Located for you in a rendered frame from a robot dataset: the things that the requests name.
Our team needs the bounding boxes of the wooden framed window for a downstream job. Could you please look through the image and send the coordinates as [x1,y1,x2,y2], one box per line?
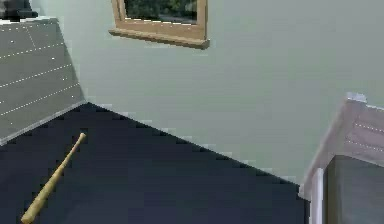
[108,0,211,50]

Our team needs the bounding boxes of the grey chest of drawers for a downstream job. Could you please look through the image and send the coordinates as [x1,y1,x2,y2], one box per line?
[0,16,88,147]

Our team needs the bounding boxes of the wooden baseball bat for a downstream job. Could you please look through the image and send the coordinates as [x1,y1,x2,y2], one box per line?
[20,132,87,224]

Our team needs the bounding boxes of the black object on chest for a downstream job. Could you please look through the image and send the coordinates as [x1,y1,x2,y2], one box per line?
[0,0,39,22]

